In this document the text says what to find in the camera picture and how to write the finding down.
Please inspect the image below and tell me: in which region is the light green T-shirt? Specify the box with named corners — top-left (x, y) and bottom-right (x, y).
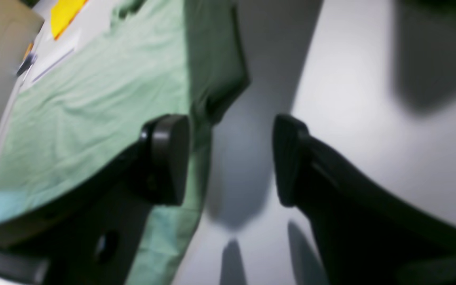
top-left (0, 0), bottom-right (248, 285)

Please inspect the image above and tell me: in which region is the white table cable slot plate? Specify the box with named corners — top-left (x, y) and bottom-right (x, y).
top-left (19, 29), bottom-right (83, 92)

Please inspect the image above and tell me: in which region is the yellow paper sheet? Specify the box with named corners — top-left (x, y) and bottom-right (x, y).
top-left (50, 0), bottom-right (88, 40)

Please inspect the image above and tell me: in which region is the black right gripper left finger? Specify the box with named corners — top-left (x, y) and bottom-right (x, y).
top-left (0, 115), bottom-right (190, 285)

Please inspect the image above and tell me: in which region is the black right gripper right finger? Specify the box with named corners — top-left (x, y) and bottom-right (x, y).
top-left (272, 114), bottom-right (456, 285)

